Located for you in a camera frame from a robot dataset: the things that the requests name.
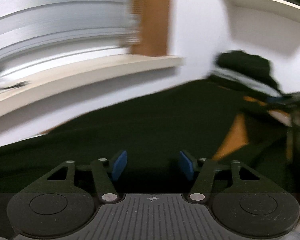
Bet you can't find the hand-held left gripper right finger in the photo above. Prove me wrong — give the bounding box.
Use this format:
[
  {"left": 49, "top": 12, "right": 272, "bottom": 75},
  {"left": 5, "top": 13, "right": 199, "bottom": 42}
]
[{"left": 179, "top": 150, "right": 261, "bottom": 203}]

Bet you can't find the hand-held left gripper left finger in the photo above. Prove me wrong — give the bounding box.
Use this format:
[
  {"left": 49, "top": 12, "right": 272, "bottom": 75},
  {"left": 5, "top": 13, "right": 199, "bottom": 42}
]
[{"left": 46, "top": 150, "right": 127, "bottom": 203}]

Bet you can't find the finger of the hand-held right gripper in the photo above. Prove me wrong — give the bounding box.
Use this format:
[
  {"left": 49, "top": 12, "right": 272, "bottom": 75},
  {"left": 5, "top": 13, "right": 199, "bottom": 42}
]
[
  {"left": 265, "top": 92, "right": 300, "bottom": 110},
  {"left": 287, "top": 107, "right": 300, "bottom": 160}
]

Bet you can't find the black fleece garment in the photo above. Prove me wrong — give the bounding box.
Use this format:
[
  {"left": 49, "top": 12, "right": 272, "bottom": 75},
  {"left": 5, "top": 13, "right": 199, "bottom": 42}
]
[{"left": 0, "top": 79, "right": 300, "bottom": 195}]

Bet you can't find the beige window sill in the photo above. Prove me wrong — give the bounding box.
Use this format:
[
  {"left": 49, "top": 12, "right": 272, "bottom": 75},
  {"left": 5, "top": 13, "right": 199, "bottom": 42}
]
[{"left": 0, "top": 55, "right": 186, "bottom": 123}]

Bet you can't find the grey window blind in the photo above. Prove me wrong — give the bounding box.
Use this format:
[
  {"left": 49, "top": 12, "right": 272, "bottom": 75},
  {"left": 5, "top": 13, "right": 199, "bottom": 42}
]
[{"left": 0, "top": 0, "right": 140, "bottom": 65}]

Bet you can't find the white wall shelf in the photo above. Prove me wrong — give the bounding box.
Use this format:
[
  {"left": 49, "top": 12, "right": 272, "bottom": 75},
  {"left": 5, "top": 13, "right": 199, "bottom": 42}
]
[{"left": 221, "top": 0, "right": 300, "bottom": 28}]

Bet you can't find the white window frame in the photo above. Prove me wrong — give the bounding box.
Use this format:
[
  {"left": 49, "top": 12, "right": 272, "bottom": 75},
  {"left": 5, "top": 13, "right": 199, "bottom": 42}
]
[{"left": 0, "top": 42, "right": 133, "bottom": 85}]

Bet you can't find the black USB cable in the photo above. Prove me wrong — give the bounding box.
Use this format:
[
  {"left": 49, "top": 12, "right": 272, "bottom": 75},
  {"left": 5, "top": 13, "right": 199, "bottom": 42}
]
[{"left": 0, "top": 80, "right": 32, "bottom": 92}]

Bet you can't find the brown wooden window frame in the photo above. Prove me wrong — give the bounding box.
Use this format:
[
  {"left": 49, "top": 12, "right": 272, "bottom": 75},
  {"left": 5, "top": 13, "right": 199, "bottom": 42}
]
[{"left": 127, "top": 0, "right": 172, "bottom": 57}]

